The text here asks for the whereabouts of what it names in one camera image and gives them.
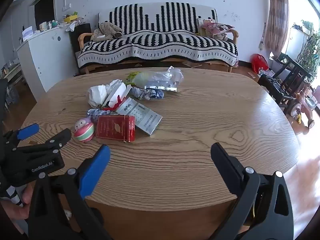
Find black and white sofa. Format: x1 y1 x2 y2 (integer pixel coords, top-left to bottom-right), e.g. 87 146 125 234
77 2 238 68

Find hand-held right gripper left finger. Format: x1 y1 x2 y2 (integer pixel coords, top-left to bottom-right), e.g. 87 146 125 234
25 144 111 240

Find black wooden chair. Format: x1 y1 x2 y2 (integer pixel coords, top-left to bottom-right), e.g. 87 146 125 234
272 52 312 105

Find wooden sofa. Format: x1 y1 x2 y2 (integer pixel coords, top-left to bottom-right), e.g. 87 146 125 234
77 29 239 75

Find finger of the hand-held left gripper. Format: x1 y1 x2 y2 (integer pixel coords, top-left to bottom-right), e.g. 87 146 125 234
12 128 72 155
2 123 40 148

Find white and red torn wrapper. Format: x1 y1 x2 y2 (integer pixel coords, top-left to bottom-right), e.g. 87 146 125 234
102 79 132 110

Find white side table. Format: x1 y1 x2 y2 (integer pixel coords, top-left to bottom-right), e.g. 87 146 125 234
0 62 28 85

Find beige dotted jacket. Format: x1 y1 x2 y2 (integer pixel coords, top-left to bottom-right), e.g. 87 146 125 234
90 22 123 42

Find clear plastic bag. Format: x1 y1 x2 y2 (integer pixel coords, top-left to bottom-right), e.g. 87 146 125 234
135 66 184 89

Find grey cardboard box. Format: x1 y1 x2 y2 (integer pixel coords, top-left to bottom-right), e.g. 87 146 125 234
115 97 163 136

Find green potted plants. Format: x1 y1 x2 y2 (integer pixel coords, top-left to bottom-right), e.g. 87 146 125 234
292 20 320 80

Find red plastic bag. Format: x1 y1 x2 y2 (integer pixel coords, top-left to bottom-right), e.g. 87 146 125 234
251 54 269 74

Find person's left hand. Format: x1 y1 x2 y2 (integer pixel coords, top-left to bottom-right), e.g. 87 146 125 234
0 184 34 228

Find black cabinet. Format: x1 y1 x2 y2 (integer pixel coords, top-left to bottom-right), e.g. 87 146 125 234
69 23 92 75

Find red cardboard box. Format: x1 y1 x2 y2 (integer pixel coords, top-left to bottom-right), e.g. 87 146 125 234
96 114 136 142

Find pink ride-on toy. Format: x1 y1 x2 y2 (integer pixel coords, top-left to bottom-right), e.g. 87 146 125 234
285 80 320 135

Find pink cartoon pillow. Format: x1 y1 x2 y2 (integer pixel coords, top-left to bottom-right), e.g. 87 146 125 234
200 21 235 37

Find blue white wrapper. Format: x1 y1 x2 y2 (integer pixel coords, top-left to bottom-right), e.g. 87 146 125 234
132 87 165 101
87 108 110 123

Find checked curtain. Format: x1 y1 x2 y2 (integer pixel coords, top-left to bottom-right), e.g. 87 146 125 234
268 0 289 58

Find green snack bag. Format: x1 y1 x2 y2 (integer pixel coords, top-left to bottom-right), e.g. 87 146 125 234
126 71 145 85

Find pink striped egg toy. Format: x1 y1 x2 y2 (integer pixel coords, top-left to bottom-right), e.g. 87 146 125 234
74 117 95 143

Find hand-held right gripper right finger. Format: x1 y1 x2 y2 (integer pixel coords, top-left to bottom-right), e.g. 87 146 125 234
210 142 294 240

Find white paper box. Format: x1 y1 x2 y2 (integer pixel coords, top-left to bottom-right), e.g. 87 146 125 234
22 26 34 42

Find printed magazine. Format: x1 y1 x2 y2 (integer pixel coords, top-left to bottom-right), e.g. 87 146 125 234
182 60 202 68

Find white tissue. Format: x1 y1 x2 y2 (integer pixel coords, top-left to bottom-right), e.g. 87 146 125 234
87 85 109 108

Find silver foil packet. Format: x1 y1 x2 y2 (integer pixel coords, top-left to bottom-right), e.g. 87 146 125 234
144 85 178 92

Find white cabinet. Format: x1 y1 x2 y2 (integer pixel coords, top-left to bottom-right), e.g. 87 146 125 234
16 25 78 93

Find beige hanging wall object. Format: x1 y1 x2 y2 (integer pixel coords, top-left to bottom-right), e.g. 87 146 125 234
259 22 266 50

